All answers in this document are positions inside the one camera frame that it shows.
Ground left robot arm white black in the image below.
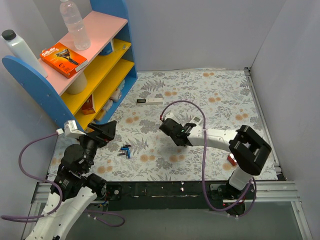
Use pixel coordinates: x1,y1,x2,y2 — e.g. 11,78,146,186
27,120,117,240

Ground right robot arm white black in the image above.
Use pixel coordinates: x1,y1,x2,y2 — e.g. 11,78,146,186
159,118,272,199

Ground pile of blue batteries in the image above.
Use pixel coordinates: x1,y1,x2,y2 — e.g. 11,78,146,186
117,144,132,159

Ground white air conditioner remote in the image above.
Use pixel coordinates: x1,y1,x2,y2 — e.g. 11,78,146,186
189,116,202,126

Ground white slim remote black end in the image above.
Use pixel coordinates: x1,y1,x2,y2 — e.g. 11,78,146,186
136,97,163,106

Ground yellow sponge pack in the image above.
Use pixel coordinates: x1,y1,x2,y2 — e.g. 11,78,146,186
94,109,107,122

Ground orange box on shelf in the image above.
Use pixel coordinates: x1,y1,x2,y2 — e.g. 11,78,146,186
81,94,96,115

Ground blue pink yellow shelf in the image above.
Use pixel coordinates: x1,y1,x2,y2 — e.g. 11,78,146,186
2,0,137,131

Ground beige cylinder container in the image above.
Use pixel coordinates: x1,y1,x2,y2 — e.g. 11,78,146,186
66,72,88,95

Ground floral patterned table mat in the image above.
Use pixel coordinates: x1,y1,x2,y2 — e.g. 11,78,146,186
47,69,279,182

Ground red silver battery box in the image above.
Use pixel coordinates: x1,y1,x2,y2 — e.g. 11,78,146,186
227,153,238,166

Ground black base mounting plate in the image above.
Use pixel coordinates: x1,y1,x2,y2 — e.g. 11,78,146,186
103,181,255,214

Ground orange Gillette razor box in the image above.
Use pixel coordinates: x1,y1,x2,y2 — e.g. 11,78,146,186
39,42,88,79

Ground clear plastic water bottle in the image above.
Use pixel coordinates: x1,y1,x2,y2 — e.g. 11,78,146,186
59,0,91,51

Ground white bottle black cap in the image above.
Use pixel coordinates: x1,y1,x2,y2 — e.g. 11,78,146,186
1,29,48,78

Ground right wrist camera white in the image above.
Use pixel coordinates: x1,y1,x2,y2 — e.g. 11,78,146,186
160,112,177,122

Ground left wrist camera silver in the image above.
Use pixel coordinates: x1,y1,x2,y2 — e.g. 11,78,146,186
56,120,86,139

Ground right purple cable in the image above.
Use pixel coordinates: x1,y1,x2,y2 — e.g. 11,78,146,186
161,100,257,218

